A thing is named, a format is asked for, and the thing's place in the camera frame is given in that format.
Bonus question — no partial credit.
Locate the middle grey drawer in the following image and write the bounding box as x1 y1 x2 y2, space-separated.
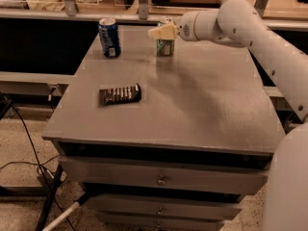
86 193 242 220

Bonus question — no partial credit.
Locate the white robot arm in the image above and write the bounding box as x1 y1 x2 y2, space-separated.
148 0 308 231

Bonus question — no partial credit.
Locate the bottom grey drawer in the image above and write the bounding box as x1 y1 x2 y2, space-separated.
97 212 224 231

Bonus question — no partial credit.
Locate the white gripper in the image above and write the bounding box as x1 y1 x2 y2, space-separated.
148 12 200 41

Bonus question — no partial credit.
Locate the top grey drawer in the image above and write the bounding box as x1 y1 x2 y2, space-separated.
59 156 268 195

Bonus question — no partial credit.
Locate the grey metal railing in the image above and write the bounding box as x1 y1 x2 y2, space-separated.
0 0 308 31

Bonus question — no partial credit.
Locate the dark snack bar wrapper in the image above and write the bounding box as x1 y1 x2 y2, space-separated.
99 84 141 106

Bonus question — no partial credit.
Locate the grey drawer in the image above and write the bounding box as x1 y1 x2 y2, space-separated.
59 156 268 195
86 193 242 220
97 212 224 231

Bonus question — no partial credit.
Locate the black floor cable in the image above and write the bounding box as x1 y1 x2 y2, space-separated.
0 93 78 231

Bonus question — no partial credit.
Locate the green soda can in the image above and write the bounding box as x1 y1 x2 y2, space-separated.
156 15 176 57

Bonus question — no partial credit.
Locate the blue soda can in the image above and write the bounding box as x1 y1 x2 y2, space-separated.
98 18 121 58

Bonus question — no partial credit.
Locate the grey drawer cabinet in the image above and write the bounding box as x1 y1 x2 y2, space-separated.
41 24 287 231

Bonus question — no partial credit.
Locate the black and white pole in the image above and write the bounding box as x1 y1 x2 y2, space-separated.
35 166 90 231

